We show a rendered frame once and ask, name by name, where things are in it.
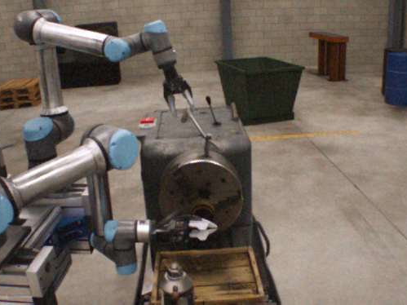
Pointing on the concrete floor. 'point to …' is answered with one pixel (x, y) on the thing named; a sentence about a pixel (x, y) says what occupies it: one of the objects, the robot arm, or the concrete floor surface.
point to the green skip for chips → (260, 88)
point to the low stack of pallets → (19, 93)
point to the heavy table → (331, 55)
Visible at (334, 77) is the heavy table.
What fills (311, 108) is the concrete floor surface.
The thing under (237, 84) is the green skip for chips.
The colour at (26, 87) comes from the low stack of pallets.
